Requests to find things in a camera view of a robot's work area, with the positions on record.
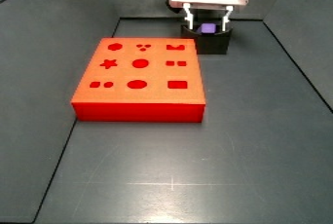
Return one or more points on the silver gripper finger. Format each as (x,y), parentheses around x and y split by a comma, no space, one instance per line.
(188,17)
(224,17)

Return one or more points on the purple rectangular block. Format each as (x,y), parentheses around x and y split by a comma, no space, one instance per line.
(206,28)

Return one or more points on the orange red shape board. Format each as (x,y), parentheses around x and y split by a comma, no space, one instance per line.
(142,80)

